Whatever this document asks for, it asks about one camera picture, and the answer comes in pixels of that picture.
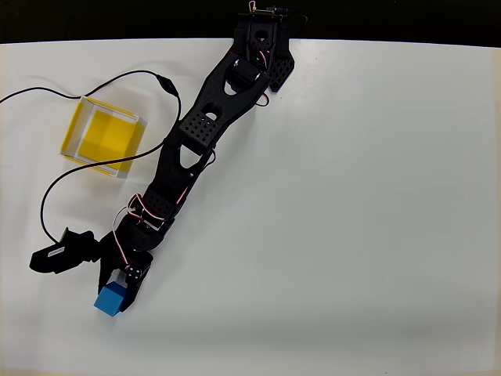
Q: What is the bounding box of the blue cube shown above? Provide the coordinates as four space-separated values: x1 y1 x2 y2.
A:
93 280 128 317

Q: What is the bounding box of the black camera on gripper mount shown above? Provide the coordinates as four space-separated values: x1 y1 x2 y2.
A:
29 226 103 277

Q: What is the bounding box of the black camera cable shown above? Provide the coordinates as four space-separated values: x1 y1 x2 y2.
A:
0 70 182 243

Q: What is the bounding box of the white red servo wire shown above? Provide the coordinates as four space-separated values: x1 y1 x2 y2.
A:
110 193 165 271

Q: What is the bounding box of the black perforated arm base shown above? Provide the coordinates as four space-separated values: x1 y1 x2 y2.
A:
233 10 297 95

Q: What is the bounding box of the yellow open box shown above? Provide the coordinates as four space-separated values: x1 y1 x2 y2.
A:
59 96 149 181

